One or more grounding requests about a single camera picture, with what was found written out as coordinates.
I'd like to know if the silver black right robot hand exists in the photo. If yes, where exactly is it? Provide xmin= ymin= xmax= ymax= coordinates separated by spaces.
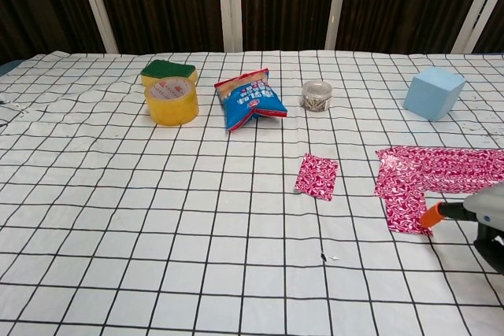
xmin=420 ymin=182 xmax=504 ymax=275

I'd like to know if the pink patterned packets strip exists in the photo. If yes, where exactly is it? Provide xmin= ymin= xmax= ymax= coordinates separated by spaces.
xmin=373 ymin=146 xmax=504 ymax=200

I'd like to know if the white black grid tablecloth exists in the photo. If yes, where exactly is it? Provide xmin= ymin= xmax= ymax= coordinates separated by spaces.
xmin=0 ymin=49 xmax=504 ymax=336

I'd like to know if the light blue foam cube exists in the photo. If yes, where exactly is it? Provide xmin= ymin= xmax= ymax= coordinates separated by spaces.
xmin=402 ymin=67 xmax=468 ymax=122

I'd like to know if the clear jar of metal pins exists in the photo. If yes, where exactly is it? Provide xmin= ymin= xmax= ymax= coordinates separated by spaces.
xmin=301 ymin=79 xmax=332 ymax=112

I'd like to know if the blue red snack bag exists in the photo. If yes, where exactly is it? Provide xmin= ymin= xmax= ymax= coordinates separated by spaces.
xmin=213 ymin=68 xmax=288 ymax=135

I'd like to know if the yellow packing tape roll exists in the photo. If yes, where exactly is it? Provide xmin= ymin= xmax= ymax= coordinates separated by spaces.
xmin=143 ymin=76 xmax=200 ymax=127

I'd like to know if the green yellow sponge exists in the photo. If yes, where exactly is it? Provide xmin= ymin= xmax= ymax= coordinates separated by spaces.
xmin=140 ymin=59 xmax=198 ymax=88

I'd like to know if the dark brown curtain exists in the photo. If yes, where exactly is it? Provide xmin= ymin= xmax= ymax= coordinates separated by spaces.
xmin=0 ymin=0 xmax=504 ymax=56

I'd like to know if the white frame post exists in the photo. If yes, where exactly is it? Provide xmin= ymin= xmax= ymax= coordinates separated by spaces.
xmin=217 ymin=0 xmax=244 ymax=53
xmin=73 ymin=0 xmax=119 ymax=54
xmin=324 ymin=0 xmax=351 ymax=51
xmin=451 ymin=0 xmax=504 ymax=54

